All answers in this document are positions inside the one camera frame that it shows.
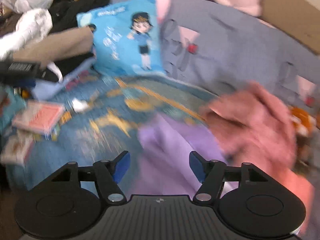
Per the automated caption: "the blue cartoon police pillow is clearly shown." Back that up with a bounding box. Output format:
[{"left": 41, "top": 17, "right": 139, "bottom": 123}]
[{"left": 76, "top": 0, "right": 165, "bottom": 76}]

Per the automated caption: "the red panda plush toy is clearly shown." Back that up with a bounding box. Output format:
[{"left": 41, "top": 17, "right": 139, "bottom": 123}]
[{"left": 289, "top": 106, "right": 317, "bottom": 166}]

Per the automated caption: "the pink fleece garment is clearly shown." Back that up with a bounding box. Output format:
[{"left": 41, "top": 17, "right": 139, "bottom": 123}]
[{"left": 200, "top": 82, "right": 314, "bottom": 236}]

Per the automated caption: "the blue gold patterned quilt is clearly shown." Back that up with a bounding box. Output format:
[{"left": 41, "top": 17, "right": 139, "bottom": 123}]
[{"left": 5, "top": 71, "right": 215, "bottom": 190}]

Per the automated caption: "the purple sweatshirt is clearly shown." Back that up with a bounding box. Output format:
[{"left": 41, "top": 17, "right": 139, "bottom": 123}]
[{"left": 124, "top": 113, "right": 228, "bottom": 197}]

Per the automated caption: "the folded beige garment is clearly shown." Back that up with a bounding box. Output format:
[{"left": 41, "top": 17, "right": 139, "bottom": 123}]
[{"left": 12, "top": 27, "right": 93, "bottom": 69}]

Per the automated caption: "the tan rectangular cushion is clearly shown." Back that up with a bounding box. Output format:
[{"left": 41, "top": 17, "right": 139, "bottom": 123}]
[{"left": 261, "top": 0, "right": 319, "bottom": 55}]

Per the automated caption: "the light blue folded garment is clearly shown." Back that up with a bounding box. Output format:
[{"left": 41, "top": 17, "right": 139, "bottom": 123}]
[{"left": 30, "top": 57, "right": 95, "bottom": 101}]

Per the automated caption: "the crumpled white tissue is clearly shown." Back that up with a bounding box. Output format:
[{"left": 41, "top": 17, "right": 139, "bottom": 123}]
[{"left": 71, "top": 98, "right": 91, "bottom": 113}]

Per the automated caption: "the king of spades card box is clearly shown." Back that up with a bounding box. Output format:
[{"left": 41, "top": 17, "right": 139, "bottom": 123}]
[{"left": 1, "top": 130, "right": 34, "bottom": 166}]

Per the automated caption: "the black white garment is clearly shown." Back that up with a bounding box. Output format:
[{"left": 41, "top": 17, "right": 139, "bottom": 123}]
[{"left": 48, "top": 0, "right": 111, "bottom": 34}]

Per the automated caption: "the grey printed sofa cover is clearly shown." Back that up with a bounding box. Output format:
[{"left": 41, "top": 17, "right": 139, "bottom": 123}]
[{"left": 156, "top": 0, "right": 319, "bottom": 112}]

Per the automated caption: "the red playing card box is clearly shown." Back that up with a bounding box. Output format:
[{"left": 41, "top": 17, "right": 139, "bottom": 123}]
[{"left": 12, "top": 100, "right": 66, "bottom": 135}]

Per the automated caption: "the white plastic bag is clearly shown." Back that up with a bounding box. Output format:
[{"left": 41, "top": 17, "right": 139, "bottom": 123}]
[{"left": 1, "top": 0, "right": 53, "bottom": 60}]

